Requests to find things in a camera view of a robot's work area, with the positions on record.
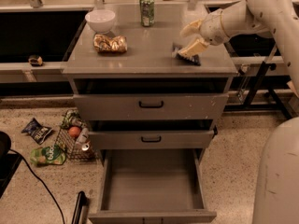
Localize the grey drawer cabinet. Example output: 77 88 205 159
62 2 239 161

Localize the orange fruit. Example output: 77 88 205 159
68 126 81 138

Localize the green snack bag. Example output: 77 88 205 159
30 145 66 165

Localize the black cable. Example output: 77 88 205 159
8 148 66 224

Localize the grey top drawer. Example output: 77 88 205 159
74 94 228 120

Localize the brown snack bag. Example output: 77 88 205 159
93 34 128 53

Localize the black stand table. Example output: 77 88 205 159
206 3 299 134

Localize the black device on floor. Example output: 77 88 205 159
0 132 21 198

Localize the black folded object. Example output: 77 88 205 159
71 191 89 224

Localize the white bowl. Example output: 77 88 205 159
85 9 116 34

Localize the soda can in basket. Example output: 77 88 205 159
81 142 93 157

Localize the blue chip bag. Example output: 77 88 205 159
21 118 52 145

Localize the grey drawer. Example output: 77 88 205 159
74 94 228 120
89 130 214 150
89 149 217 224

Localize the dark blueberry rxbar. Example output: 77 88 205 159
172 44 201 65

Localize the tape measure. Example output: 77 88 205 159
28 55 43 66

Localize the green soda can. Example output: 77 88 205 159
139 0 154 27

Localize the grey bottom drawer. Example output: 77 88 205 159
89 149 217 224

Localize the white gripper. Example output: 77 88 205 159
178 9 226 58

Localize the grey middle drawer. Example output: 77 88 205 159
89 130 214 150

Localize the wire basket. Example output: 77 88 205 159
55 109 96 161

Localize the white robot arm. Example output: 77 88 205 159
174 0 299 224

